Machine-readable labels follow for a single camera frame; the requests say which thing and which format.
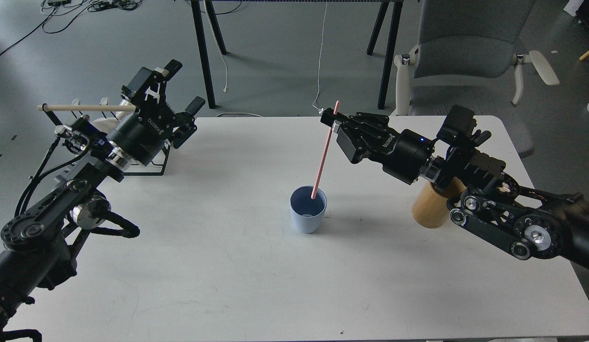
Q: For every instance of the black table legs left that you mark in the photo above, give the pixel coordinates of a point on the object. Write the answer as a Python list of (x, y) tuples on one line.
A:
[(202, 44)]

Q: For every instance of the black wire cup rack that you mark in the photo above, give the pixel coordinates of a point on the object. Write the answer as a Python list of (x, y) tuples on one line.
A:
[(113, 156)]

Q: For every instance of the light blue plastic cup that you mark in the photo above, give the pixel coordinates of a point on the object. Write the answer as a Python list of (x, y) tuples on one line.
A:
[(307, 213)]

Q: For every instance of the white mug on rack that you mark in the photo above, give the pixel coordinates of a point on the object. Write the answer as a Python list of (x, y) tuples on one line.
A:
[(103, 127)]

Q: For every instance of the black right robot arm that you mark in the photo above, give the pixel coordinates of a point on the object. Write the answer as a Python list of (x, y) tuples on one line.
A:
[(521, 221)]

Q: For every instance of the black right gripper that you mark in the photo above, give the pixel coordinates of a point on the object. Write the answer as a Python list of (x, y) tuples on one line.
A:
[(368, 136)]

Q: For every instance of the grey office chair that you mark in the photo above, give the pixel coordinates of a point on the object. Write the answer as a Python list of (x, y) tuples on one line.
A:
[(469, 38)]

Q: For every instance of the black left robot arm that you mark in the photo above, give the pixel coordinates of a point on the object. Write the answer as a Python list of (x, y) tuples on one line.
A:
[(61, 207)]

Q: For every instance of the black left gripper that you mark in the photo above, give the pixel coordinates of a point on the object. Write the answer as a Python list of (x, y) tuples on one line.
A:
[(153, 123)]

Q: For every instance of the bamboo cylinder holder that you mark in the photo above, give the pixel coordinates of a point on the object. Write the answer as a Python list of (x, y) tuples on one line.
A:
[(430, 207)]

